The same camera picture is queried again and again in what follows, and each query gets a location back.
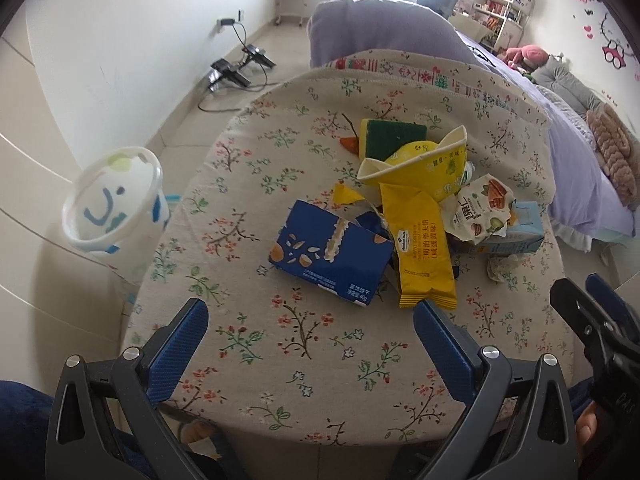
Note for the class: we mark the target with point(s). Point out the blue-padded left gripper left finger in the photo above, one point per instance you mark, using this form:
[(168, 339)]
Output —
[(141, 378)]

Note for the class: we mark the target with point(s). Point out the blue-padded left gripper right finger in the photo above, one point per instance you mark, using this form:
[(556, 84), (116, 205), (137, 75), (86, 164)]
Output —
[(516, 423)]

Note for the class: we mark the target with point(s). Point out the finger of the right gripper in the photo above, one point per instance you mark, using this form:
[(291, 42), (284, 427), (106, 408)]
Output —
[(621, 313), (590, 324)]

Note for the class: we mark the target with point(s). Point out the yellow wafer wrapper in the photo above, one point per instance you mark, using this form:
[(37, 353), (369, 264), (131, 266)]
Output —
[(424, 264)]

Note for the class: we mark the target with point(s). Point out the blue snack box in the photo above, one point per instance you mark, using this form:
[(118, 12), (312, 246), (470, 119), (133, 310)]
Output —
[(331, 252)]

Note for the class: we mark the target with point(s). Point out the paper ball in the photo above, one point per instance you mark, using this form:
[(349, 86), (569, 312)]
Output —
[(502, 269)]

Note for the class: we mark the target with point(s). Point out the white patterned trash bin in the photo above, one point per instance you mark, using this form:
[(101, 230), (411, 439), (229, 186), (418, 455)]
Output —
[(117, 211)]

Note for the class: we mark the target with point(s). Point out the person's right hand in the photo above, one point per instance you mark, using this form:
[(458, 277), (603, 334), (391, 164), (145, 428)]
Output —
[(587, 426)]

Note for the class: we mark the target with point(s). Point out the person's blue trouser leg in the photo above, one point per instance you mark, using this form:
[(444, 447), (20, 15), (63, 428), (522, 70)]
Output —
[(25, 434)]

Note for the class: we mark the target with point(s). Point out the foot in sandal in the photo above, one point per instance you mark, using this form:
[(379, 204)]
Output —
[(201, 437)]

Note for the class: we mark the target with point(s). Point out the purple bed duvet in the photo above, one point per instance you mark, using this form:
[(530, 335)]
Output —
[(585, 206)]

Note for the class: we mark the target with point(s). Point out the light blue milk carton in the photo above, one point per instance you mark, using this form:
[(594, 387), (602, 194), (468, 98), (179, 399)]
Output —
[(524, 232)]

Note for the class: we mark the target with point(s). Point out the brown fluffy pillow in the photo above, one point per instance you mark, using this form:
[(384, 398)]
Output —
[(617, 153)]

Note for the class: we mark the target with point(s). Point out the white snack bag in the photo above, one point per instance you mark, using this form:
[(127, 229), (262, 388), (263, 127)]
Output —
[(479, 210)]

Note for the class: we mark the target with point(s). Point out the white plastic bottle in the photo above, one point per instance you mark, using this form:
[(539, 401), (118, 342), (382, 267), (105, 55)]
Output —
[(467, 173)]

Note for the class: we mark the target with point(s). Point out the yellow paper carton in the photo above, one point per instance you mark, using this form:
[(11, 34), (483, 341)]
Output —
[(438, 172)]

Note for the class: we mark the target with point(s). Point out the grey cushion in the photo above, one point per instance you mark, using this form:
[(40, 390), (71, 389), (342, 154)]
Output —
[(556, 77)]

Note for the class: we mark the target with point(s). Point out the pink plush toy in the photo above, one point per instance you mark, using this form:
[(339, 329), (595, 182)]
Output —
[(529, 56)]

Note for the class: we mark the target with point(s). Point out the small yellow wrapper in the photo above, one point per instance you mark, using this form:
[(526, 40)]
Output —
[(343, 195)]

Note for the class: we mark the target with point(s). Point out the green yellow sponge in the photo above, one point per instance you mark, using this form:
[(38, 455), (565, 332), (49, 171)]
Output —
[(379, 138)]

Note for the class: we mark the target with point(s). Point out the orange carrot piece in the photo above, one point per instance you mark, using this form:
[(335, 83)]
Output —
[(351, 144)]

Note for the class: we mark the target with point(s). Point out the white bookshelf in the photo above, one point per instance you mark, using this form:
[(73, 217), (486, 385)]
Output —
[(505, 20)]

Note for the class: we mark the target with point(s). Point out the blue desk chair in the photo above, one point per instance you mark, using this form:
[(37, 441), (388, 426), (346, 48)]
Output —
[(445, 8)]

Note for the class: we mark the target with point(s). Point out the black device on floor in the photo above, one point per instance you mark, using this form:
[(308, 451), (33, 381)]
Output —
[(222, 70)]

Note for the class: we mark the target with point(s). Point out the hello kitty wall sticker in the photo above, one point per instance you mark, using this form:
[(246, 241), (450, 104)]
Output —
[(600, 26)]

